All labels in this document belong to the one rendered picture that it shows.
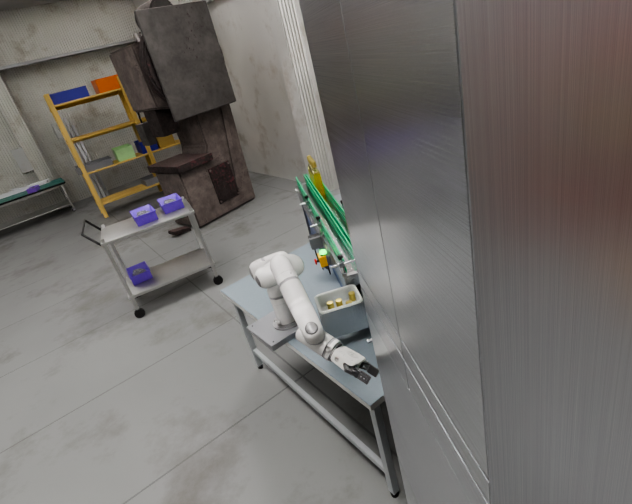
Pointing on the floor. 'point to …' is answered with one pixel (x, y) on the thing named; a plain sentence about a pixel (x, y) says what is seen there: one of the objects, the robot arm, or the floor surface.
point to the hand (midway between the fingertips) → (371, 375)
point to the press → (186, 107)
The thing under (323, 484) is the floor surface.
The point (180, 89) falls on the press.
